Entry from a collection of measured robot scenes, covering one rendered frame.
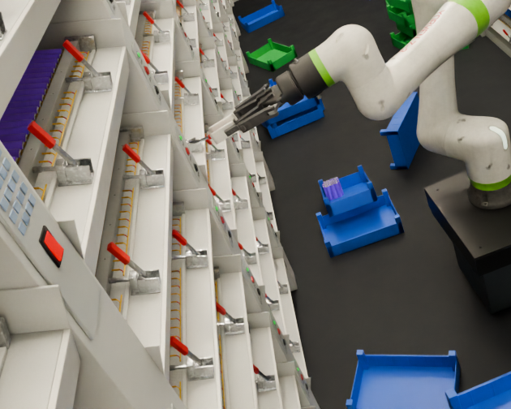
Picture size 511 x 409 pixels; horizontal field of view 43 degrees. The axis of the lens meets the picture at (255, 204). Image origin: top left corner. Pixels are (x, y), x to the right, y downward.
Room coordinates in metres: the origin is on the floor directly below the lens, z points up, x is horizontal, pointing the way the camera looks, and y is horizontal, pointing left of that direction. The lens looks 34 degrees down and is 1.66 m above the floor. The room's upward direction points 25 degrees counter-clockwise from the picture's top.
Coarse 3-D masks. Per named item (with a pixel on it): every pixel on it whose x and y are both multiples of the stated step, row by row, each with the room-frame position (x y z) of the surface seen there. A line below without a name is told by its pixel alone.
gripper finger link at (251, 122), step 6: (264, 108) 1.34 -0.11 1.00; (270, 108) 1.32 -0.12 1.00; (258, 114) 1.33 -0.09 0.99; (264, 114) 1.33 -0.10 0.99; (276, 114) 1.31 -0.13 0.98; (246, 120) 1.34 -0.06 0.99; (252, 120) 1.33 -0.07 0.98; (258, 120) 1.33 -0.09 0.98; (264, 120) 1.33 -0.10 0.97; (240, 126) 1.34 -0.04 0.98; (246, 126) 1.34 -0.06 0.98; (252, 126) 1.34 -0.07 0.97
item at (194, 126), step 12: (180, 72) 1.84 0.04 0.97; (192, 72) 1.85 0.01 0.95; (192, 84) 1.79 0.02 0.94; (192, 108) 1.64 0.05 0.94; (180, 120) 1.58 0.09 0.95; (192, 120) 1.57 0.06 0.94; (192, 132) 1.50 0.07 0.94; (204, 144) 1.43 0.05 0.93; (204, 156) 1.37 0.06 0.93; (204, 168) 1.25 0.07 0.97
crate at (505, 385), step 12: (480, 384) 0.84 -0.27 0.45; (492, 384) 0.83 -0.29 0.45; (504, 384) 0.83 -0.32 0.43; (456, 396) 0.82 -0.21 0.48; (468, 396) 0.83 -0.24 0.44; (480, 396) 0.83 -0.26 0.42; (492, 396) 0.83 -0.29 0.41; (504, 396) 0.82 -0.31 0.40; (456, 408) 0.82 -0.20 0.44; (468, 408) 0.83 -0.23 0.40; (480, 408) 0.82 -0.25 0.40; (492, 408) 0.81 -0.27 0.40; (504, 408) 0.80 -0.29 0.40
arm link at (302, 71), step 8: (304, 56) 1.37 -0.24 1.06; (296, 64) 1.36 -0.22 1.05; (304, 64) 1.34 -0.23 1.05; (312, 64) 1.33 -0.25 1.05; (296, 72) 1.34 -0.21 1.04; (304, 72) 1.33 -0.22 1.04; (312, 72) 1.32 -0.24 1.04; (296, 80) 1.33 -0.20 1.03; (304, 80) 1.32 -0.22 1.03; (312, 80) 1.32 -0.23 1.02; (320, 80) 1.32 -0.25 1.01; (304, 88) 1.32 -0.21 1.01; (312, 88) 1.32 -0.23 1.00; (320, 88) 1.32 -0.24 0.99; (312, 96) 1.33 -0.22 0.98; (320, 96) 1.36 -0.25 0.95
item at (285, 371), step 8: (280, 368) 1.16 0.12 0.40; (288, 368) 1.16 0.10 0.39; (280, 376) 1.16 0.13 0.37; (288, 376) 1.16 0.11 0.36; (280, 384) 1.14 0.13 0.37; (288, 384) 1.13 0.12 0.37; (288, 392) 1.11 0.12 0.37; (296, 392) 1.10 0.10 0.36; (288, 400) 1.08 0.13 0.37; (296, 400) 1.08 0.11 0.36; (288, 408) 1.06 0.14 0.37; (296, 408) 1.05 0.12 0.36
